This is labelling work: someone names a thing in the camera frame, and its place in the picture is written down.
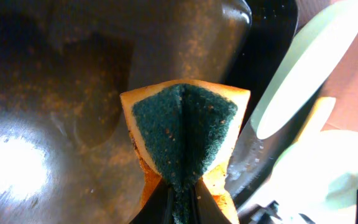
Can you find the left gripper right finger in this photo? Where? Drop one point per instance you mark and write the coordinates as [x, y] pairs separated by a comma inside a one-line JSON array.
[[203, 208]]

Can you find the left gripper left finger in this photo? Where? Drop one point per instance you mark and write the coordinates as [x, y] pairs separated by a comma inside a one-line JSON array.
[[159, 207]]

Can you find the light blue plate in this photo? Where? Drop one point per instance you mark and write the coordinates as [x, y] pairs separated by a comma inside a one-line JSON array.
[[313, 54], [317, 177]]

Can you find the yellow green scrub sponge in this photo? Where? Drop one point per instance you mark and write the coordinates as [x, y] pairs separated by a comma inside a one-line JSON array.
[[184, 132]]

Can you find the yellow plate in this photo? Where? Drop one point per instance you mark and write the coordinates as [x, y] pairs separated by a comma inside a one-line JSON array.
[[317, 118]]

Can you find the black rectangular tray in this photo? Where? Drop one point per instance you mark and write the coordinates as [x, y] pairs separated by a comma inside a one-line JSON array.
[[65, 153]]

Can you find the black round tray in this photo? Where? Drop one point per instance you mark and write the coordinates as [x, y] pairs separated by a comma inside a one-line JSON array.
[[274, 24]]

